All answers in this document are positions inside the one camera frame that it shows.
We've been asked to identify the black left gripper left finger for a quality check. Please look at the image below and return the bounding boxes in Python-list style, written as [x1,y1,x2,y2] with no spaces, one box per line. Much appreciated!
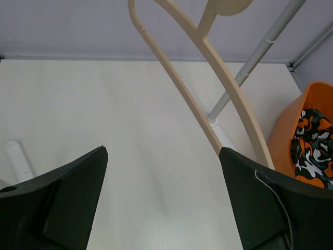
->
[1,146,108,249]

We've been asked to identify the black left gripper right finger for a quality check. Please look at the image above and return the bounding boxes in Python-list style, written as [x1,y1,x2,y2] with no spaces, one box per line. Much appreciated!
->
[219,147,332,249]

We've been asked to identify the orange camouflage shorts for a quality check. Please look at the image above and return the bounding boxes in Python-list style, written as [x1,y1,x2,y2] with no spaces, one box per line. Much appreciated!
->
[290,109,332,190]

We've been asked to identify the beige wooden hanger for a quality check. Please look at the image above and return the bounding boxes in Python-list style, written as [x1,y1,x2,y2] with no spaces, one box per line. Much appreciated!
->
[127,1,274,169]

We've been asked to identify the right rack foot base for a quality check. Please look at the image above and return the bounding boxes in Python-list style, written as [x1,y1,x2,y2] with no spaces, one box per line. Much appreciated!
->
[207,116,235,150]

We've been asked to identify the orange plastic basket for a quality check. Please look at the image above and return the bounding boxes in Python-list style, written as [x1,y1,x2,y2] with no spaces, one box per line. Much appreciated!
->
[268,82,332,179]

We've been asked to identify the right rack post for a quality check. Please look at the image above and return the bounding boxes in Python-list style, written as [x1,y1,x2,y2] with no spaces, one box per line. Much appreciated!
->
[207,0,308,122]

